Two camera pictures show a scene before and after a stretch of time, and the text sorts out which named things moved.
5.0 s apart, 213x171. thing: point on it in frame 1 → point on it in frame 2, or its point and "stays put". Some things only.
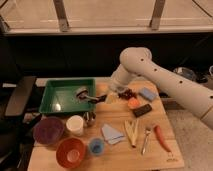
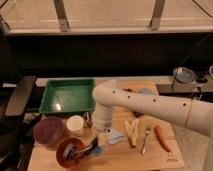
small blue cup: [96, 146] stays put
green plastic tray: [60, 95] stays put
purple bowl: [48, 130] stays put
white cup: [75, 124] stays put
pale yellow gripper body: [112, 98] → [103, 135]
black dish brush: [82, 93] → [72, 151]
